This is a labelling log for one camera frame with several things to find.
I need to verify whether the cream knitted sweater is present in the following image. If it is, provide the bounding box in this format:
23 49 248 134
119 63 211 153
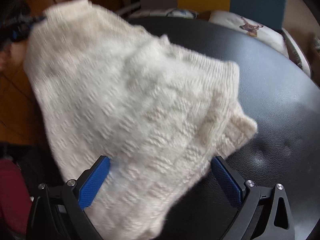
24 0 257 239

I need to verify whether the person's left hand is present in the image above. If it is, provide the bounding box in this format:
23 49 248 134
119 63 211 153
0 45 12 72

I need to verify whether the red clothing at lower left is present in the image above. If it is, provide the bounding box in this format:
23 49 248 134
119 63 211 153
1 159 32 236

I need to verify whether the white blue triangle pillow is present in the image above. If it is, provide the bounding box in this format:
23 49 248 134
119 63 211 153
129 8 198 19

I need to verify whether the white deer print pillow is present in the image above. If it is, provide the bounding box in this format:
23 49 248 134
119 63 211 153
209 10 289 58

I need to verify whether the white metal chair frame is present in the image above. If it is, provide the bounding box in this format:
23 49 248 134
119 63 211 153
281 28 312 78

